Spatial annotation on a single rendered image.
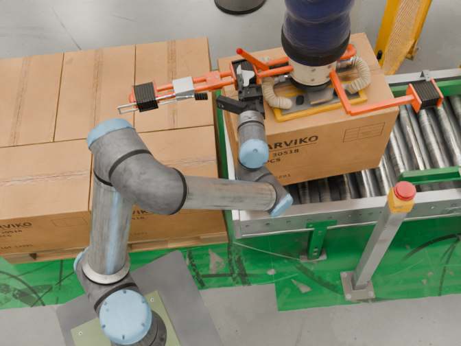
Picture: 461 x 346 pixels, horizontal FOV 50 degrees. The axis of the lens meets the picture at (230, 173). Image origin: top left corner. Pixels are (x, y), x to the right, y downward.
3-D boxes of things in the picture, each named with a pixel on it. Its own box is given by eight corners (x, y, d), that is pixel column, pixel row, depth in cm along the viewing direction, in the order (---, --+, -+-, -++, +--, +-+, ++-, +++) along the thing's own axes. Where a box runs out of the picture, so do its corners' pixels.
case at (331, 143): (350, 95, 232) (364, 31, 198) (378, 167, 212) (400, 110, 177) (223, 119, 230) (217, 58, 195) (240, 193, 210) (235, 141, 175)
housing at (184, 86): (193, 83, 177) (191, 75, 173) (196, 97, 173) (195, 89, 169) (173, 88, 176) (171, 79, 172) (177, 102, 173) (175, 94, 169)
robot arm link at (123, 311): (123, 363, 157) (111, 350, 142) (100, 318, 164) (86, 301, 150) (165, 335, 161) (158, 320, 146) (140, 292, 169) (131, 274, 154)
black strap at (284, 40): (335, 9, 173) (337, 0, 170) (359, 56, 162) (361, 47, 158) (273, 22, 172) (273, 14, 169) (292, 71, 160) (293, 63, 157)
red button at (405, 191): (410, 185, 169) (413, 179, 166) (416, 203, 166) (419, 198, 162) (389, 187, 169) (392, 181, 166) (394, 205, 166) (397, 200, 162)
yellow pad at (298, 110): (357, 82, 185) (359, 73, 181) (367, 102, 180) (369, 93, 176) (269, 101, 183) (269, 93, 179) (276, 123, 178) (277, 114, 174)
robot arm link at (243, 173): (248, 198, 166) (252, 176, 155) (229, 174, 171) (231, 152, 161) (271, 185, 169) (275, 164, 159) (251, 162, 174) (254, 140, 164)
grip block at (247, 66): (252, 66, 179) (252, 55, 174) (259, 87, 174) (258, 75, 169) (229, 72, 178) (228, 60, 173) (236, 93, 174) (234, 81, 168)
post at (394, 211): (362, 277, 255) (410, 185, 169) (365, 290, 252) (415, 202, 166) (349, 279, 256) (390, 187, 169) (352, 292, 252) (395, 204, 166)
